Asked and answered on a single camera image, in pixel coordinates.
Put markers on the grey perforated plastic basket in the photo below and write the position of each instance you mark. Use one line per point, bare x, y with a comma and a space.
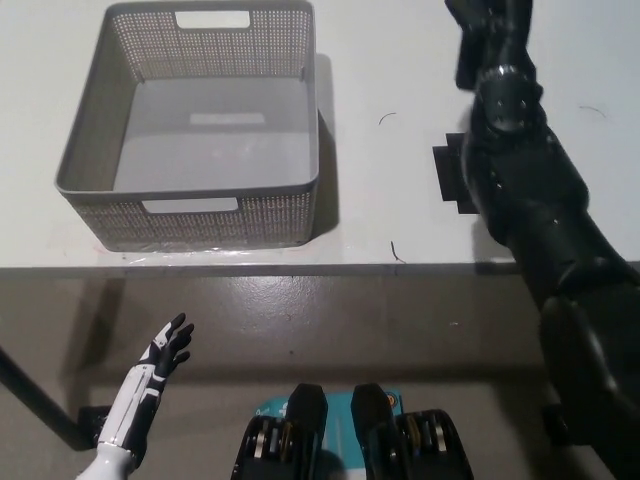
200, 225

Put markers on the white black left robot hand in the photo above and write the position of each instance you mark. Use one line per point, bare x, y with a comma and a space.
135, 395

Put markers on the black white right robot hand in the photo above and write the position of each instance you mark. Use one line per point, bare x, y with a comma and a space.
495, 30

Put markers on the black slanted table leg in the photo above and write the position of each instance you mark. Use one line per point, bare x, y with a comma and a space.
30, 390

